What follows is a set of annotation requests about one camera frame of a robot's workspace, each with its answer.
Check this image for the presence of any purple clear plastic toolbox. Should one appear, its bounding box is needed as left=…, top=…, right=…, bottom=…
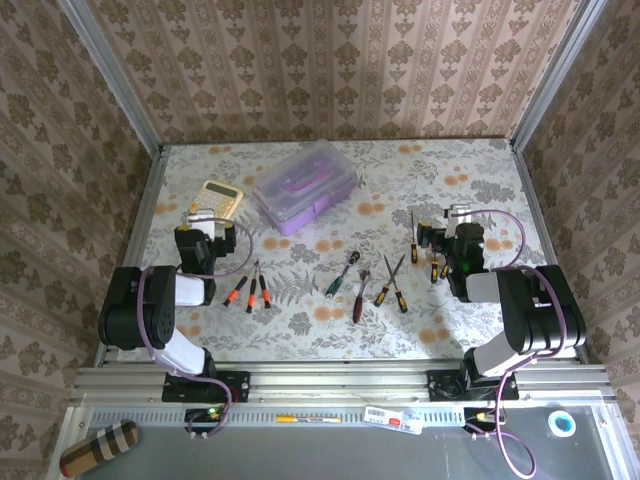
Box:
left=251, top=138, right=359, bottom=238

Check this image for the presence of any red handle ratchet wrench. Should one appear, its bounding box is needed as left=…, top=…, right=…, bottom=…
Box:
left=352, top=268, right=373, bottom=325

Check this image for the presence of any green handle ratchet wrench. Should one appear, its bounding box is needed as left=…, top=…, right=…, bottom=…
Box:
left=324, top=251, right=362, bottom=299

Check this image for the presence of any beige calculator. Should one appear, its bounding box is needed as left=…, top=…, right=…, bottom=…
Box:
left=188, top=178, right=246, bottom=224

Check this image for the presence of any black controller board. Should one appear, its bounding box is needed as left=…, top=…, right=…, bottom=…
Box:
left=184, top=407, right=227, bottom=435
left=463, top=407, right=504, bottom=435

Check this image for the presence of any barcode label packet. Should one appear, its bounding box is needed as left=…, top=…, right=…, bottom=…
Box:
left=363, top=404, right=425, bottom=435

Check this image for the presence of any yellow silver pen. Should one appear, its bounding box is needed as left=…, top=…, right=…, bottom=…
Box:
left=275, top=413, right=344, bottom=425

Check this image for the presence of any white tape roll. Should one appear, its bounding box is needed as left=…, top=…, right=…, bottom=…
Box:
left=547, top=409, right=578, bottom=439

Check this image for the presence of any plaid cylindrical cushion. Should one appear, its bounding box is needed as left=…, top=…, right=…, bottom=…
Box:
left=58, top=419, right=141, bottom=479

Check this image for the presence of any grey metal panel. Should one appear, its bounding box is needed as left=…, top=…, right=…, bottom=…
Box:
left=47, top=404, right=639, bottom=480

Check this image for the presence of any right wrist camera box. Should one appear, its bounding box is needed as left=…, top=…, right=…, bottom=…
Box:
left=444, top=203, right=472, bottom=227

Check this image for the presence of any aluminium table side rail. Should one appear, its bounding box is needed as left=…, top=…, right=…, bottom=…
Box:
left=94, top=144, right=169, bottom=369
left=509, top=139, right=592, bottom=365

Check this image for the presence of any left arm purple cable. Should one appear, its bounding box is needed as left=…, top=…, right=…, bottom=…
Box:
left=137, top=217, right=255, bottom=442

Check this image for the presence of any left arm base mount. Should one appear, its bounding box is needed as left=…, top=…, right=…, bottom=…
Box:
left=161, top=369, right=252, bottom=404

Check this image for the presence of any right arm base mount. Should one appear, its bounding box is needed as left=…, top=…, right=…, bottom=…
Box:
left=427, top=368, right=521, bottom=403

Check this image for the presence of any slotted grey cable duct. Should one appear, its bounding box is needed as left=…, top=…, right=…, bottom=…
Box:
left=87, top=405, right=469, bottom=427

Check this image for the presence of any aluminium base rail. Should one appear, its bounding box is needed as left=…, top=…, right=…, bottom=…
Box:
left=69, top=363, right=614, bottom=407

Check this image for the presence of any aluminium frame post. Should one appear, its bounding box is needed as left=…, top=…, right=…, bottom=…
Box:
left=509, top=0, right=609, bottom=151
left=58, top=0, right=166, bottom=157

